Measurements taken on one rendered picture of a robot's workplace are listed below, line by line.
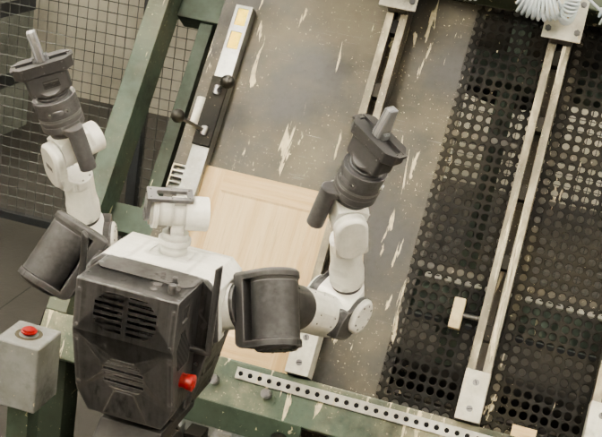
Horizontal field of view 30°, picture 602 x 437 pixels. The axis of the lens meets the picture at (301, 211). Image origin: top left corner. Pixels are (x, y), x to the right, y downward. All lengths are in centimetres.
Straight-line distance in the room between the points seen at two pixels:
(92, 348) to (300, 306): 39
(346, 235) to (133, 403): 51
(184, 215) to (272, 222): 88
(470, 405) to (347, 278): 64
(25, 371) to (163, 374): 85
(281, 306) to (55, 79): 64
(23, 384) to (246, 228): 69
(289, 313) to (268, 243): 91
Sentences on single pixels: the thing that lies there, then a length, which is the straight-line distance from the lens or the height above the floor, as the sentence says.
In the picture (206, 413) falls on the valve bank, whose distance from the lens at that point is 291.
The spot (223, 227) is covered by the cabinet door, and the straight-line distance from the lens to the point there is 300.
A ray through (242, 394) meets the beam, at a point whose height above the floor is 84.
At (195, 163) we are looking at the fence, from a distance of 304.
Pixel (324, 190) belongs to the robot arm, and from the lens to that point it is 210.
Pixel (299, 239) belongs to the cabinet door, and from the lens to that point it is 295.
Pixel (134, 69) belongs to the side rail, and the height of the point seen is 150.
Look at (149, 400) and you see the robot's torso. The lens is 211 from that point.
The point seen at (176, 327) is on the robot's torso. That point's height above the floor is 136.
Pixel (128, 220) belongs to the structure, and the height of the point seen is 111.
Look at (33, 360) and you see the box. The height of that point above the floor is 90.
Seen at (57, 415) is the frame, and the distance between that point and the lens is 314.
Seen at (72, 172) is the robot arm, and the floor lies 145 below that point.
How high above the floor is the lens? 223
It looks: 19 degrees down
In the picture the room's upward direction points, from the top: 9 degrees clockwise
